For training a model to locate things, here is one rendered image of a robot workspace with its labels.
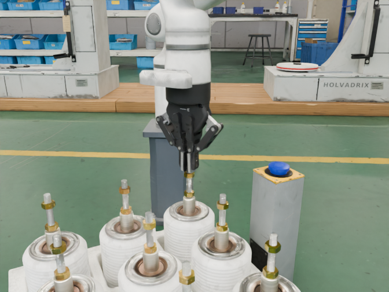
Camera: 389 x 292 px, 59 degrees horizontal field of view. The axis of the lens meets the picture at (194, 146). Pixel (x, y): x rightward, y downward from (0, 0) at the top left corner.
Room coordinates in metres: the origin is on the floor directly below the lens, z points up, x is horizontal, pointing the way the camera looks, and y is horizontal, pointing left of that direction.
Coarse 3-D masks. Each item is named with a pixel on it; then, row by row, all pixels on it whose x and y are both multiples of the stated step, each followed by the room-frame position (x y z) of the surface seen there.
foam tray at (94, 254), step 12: (156, 240) 0.58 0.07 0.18; (96, 252) 0.55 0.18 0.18; (96, 264) 0.51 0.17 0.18; (252, 264) 0.51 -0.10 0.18; (12, 276) 0.48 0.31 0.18; (24, 276) 0.48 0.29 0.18; (96, 276) 0.48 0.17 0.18; (12, 288) 0.45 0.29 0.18; (24, 288) 0.45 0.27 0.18; (108, 288) 0.45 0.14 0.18
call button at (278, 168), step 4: (272, 164) 0.61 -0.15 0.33; (276, 164) 0.61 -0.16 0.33; (280, 164) 0.61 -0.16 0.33; (284, 164) 0.61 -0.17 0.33; (268, 168) 0.61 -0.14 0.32; (272, 168) 0.60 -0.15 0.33; (276, 168) 0.60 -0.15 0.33; (280, 168) 0.59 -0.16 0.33; (284, 168) 0.60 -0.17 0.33; (288, 168) 0.60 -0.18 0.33; (272, 172) 0.60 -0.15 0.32; (276, 172) 0.59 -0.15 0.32; (280, 172) 0.59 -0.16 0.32; (284, 172) 0.59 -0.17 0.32
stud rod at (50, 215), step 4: (44, 196) 0.46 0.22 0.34; (48, 196) 0.46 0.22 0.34; (44, 200) 0.46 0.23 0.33; (48, 200) 0.46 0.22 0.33; (48, 212) 0.46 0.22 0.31; (52, 212) 0.46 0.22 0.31; (48, 216) 0.46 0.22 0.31; (52, 216) 0.46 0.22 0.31; (48, 220) 0.46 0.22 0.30; (52, 220) 0.46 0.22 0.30; (48, 224) 0.46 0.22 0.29; (52, 224) 0.46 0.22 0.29
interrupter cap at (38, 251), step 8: (64, 232) 0.50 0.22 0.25; (72, 232) 0.50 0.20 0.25; (40, 240) 0.48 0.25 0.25; (64, 240) 0.48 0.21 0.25; (72, 240) 0.47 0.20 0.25; (32, 248) 0.46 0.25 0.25; (40, 248) 0.46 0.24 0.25; (72, 248) 0.46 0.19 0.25; (32, 256) 0.43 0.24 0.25; (40, 256) 0.44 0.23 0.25; (48, 256) 0.44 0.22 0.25; (64, 256) 0.44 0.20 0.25
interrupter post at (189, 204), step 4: (184, 196) 0.57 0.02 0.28; (184, 200) 0.57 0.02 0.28; (188, 200) 0.56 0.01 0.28; (192, 200) 0.56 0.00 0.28; (184, 204) 0.57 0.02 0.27; (188, 204) 0.56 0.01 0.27; (192, 204) 0.56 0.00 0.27; (184, 208) 0.57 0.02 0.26; (188, 208) 0.56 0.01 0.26; (192, 208) 0.56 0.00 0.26; (184, 212) 0.57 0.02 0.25; (188, 212) 0.56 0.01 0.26; (192, 212) 0.56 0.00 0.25
